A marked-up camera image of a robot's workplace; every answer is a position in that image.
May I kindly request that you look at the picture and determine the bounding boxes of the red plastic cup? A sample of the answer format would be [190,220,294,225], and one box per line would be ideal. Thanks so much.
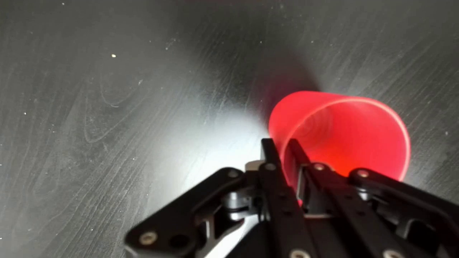
[266,90,413,193]

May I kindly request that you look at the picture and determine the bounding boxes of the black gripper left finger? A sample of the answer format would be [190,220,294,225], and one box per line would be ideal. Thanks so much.
[123,137,316,258]

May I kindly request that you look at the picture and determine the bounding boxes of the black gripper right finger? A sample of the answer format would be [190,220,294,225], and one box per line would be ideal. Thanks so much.
[286,137,459,258]

